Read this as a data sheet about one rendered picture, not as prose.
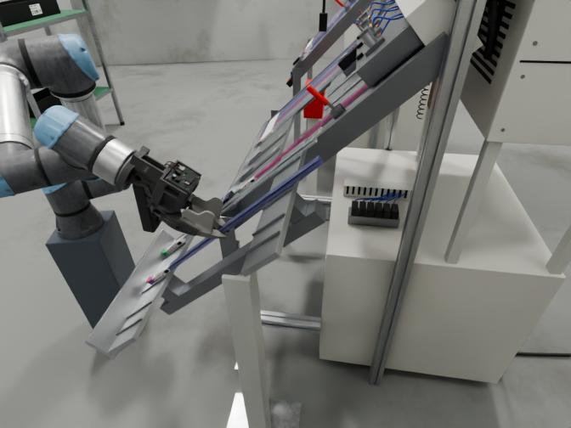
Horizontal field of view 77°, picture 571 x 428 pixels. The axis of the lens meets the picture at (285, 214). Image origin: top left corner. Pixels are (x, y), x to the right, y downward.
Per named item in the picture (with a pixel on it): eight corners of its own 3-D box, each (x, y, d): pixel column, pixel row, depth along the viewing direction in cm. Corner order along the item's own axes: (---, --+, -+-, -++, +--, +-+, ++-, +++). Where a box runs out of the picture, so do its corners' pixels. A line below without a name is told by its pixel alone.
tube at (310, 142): (165, 256, 92) (161, 253, 92) (167, 252, 93) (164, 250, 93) (316, 143, 66) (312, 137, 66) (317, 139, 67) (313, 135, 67)
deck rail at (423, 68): (234, 231, 107) (217, 217, 105) (235, 227, 108) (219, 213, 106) (463, 59, 70) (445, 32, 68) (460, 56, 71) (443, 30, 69)
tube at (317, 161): (151, 284, 82) (147, 282, 82) (154, 280, 83) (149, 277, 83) (322, 164, 56) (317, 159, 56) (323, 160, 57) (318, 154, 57)
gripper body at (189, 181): (189, 198, 61) (124, 159, 59) (172, 228, 66) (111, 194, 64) (206, 175, 67) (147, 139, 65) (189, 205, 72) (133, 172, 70)
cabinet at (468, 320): (317, 367, 144) (325, 254, 106) (329, 249, 199) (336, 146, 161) (491, 392, 135) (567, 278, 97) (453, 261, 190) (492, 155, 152)
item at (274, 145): (231, 219, 107) (223, 212, 106) (273, 127, 158) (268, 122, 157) (275, 185, 97) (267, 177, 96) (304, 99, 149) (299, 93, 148)
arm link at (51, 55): (86, 183, 130) (15, 29, 88) (129, 173, 136) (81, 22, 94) (92, 207, 124) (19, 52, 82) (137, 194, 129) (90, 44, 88)
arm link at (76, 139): (67, 115, 67) (54, 92, 59) (121, 148, 69) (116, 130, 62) (39, 148, 65) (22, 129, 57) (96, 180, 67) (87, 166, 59)
